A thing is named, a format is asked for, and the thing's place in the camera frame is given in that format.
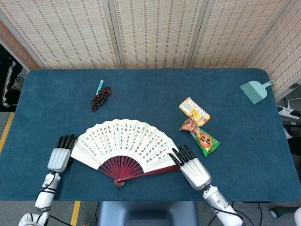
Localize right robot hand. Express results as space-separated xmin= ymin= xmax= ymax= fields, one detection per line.
xmin=168 ymin=145 xmax=212 ymax=190

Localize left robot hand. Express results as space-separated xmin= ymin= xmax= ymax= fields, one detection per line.
xmin=47 ymin=134 xmax=79 ymax=174

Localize paper folding fan red ribs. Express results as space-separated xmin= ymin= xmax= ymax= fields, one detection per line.
xmin=70 ymin=118 xmax=182 ymax=187

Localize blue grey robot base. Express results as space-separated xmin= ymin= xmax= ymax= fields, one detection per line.
xmin=97 ymin=201 xmax=199 ymax=226

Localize mint green hand brush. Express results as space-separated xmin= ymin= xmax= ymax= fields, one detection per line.
xmin=239 ymin=82 xmax=263 ymax=105

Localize green orange snack bag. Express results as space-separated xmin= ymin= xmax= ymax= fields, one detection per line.
xmin=180 ymin=114 xmax=221 ymax=158

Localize blue felt table cover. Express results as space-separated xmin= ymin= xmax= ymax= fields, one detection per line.
xmin=0 ymin=68 xmax=301 ymax=202

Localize yellow snack box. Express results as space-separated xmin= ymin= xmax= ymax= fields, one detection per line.
xmin=178 ymin=97 xmax=211 ymax=127

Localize dark purple grape bunch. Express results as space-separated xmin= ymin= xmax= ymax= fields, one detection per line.
xmin=90 ymin=86 xmax=116 ymax=113

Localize black caster wheel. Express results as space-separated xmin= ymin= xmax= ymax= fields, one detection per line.
xmin=269 ymin=204 xmax=286 ymax=218

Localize person in black clothes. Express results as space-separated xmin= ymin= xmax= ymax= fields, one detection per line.
xmin=0 ymin=44 xmax=24 ymax=113

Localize mint green dustpan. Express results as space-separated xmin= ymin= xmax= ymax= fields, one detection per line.
xmin=249 ymin=80 xmax=275 ymax=99

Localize white power strip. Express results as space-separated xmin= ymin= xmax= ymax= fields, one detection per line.
xmin=277 ymin=97 xmax=301 ymax=120

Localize bamboo screen panel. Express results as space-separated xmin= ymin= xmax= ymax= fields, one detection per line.
xmin=189 ymin=0 xmax=292 ymax=69
xmin=108 ymin=0 xmax=209 ymax=69
xmin=244 ymin=0 xmax=301 ymax=102
xmin=0 ymin=0 xmax=122 ymax=69
xmin=0 ymin=20 xmax=40 ymax=70

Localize black floor cable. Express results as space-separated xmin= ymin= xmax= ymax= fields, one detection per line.
xmin=208 ymin=202 xmax=263 ymax=226

